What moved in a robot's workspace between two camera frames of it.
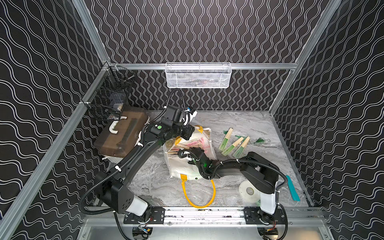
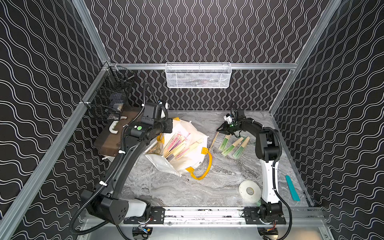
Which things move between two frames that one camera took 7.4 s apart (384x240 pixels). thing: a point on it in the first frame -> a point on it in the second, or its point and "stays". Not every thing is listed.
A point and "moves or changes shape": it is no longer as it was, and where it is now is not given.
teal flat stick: (295, 196) stays
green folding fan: (226, 152) stays
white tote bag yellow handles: (187, 168) moves or changes shape
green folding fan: (225, 139) stays
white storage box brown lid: (120, 136) stays
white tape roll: (248, 193) stays
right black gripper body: (193, 149) -> (229, 128)
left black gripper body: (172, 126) -> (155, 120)
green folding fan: (238, 152) stays
